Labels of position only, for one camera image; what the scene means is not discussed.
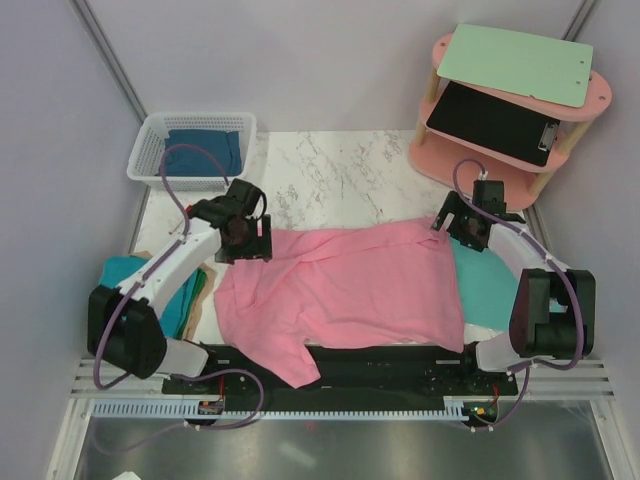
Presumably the pink t-shirt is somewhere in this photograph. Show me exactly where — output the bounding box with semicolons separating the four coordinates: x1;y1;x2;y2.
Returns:
214;218;464;388

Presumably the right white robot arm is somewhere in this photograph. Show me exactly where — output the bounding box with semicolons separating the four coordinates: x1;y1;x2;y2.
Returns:
431;180;596;394

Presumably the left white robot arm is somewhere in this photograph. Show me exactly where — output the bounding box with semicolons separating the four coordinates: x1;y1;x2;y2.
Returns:
87;179;272;393

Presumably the red capped marker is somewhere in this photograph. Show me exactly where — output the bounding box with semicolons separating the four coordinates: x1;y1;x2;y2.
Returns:
169;205;192;235

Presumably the teal folding board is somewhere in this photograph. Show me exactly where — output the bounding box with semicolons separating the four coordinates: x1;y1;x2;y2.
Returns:
450;238;518;332

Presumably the folded tan t-shirt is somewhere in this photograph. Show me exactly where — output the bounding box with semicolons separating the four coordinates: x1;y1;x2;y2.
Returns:
159;263;217;341

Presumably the dark blue t-shirt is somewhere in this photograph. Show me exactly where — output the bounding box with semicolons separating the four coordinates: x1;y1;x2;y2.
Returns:
165;129;243;177

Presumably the folded green t-shirt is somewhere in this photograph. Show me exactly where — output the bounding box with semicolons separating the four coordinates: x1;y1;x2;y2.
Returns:
176;269;207;338

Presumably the white plastic basket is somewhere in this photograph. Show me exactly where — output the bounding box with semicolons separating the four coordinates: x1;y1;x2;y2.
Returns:
127;111;259;191

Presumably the pink three-tier shelf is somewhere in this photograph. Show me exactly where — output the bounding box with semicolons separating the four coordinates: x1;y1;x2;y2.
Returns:
407;32;614;212

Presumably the black clipboard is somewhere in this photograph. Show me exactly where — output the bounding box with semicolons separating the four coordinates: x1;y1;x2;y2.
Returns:
426;82;560;167

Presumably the folded teal t-shirt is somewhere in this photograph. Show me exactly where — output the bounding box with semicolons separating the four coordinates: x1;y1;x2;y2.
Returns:
97;255;199;338

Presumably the light green board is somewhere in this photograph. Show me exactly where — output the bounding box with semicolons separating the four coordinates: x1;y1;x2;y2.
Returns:
438;24;593;108

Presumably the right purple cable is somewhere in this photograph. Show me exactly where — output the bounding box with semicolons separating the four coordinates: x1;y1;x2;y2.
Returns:
452;159;586;433

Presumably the purple cable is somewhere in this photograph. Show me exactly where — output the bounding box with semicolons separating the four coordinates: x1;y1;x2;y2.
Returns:
92;144;265;432
452;159;586;433

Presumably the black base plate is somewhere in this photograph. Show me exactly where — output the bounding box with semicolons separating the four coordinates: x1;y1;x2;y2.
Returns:
162;345;519;411

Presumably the white cable duct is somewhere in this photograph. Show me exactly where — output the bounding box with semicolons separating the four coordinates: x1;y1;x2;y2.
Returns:
91;398;471;421

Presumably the aluminium rail frame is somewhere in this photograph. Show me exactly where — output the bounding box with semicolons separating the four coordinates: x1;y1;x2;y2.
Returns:
70;359;614;401

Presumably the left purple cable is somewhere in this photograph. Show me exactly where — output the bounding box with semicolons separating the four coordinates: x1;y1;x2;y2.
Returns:
92;144;265;432

